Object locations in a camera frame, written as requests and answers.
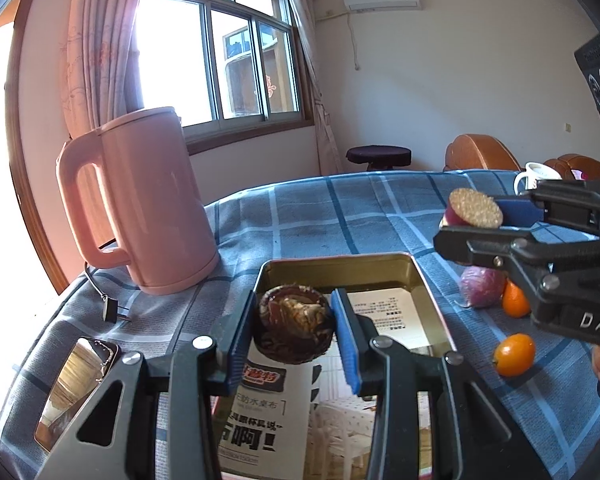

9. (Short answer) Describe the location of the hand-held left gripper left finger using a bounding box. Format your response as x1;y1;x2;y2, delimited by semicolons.
32;287;258;480

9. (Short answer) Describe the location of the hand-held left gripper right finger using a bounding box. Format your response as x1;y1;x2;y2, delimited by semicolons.
330;287;551;480

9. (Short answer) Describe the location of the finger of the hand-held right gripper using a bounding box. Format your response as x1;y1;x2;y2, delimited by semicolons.
433;224;600;311
495;179;600;241

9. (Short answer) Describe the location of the sesame topped red cake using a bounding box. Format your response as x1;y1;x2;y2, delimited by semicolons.
442;188;504;231

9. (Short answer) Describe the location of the gold metal tin box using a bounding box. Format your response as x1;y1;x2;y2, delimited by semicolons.
212;252;458;480

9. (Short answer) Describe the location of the small orange kumquat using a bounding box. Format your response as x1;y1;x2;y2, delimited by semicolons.
493;333;537;378
501;280;532;319

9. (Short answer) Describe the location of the purple round fruit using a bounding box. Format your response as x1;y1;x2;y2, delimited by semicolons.
458;266;508;309

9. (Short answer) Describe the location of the white mug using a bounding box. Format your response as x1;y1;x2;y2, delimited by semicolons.
513;161;563;196

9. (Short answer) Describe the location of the printed paper leaflet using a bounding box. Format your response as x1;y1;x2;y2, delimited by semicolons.
215;287;433;480

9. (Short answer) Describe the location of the brown leather sofa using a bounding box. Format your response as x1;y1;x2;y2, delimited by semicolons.
443;134;600;184

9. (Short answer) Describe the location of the blue plaid tablecloth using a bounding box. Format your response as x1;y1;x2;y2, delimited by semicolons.
0;167;600;480

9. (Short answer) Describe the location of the dark round stool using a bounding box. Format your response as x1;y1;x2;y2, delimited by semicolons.
346;145;412;171

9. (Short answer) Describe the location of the pink electric kettle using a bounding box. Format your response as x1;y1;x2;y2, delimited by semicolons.
56;106;221;296

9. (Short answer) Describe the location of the black smartphone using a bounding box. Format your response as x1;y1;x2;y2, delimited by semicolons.
32;337;121;453

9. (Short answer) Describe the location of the pale narrow curtain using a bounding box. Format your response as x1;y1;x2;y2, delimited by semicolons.
280;0;343;176

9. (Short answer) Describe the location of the sliding glass window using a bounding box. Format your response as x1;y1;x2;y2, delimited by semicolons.
140;0;315;156

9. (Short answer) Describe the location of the pink patterned curtain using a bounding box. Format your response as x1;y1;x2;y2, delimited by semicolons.
60;0;153;141

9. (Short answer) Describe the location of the black kettle cord with plug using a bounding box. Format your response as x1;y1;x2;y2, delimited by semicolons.
84;260;131;323

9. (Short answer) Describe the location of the white air conditioner hose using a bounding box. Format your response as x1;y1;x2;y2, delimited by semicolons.
349;10;362;71

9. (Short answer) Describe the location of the wooden door frame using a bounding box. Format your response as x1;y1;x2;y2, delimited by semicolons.
4;0;76;296

